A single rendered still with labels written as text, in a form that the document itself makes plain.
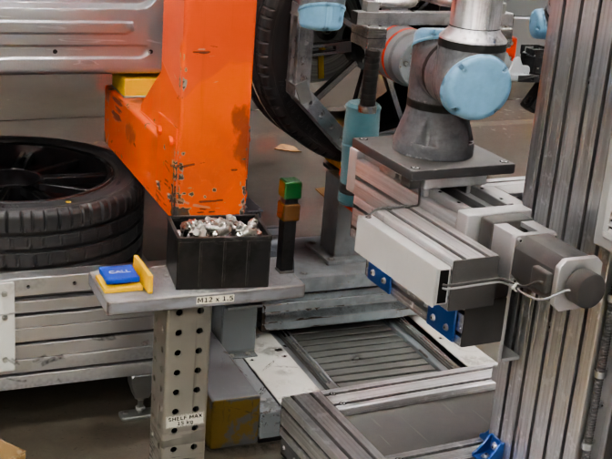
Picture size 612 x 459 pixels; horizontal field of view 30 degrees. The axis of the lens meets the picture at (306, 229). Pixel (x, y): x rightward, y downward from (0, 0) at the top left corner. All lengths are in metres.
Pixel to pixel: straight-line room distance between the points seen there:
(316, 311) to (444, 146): 1.11
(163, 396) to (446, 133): 0.86
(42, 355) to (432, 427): 0.89
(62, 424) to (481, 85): 1.37
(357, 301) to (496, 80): 1.33
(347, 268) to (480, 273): 1.32
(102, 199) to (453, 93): 1.09
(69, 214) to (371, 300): 0.92
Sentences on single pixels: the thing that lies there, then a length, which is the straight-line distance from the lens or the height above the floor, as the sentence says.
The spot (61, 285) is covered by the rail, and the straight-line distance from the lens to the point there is 2.61.
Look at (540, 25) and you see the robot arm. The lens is 2.91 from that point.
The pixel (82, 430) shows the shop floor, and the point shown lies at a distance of 2.77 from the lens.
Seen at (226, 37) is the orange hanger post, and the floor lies 0.94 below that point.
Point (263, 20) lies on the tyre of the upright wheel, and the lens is 2.88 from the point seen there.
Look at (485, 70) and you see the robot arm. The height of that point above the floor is 1.02.
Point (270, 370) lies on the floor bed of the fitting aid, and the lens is 2.89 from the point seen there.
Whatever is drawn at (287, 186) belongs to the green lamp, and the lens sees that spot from 2.41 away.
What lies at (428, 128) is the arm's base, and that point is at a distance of 2.09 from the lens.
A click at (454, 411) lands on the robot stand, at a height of 0.21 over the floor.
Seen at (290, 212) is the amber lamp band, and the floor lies 0.59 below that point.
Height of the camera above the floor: 1.38
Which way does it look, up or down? 20 degrees down
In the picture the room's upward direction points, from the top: 5 degrees clockwise
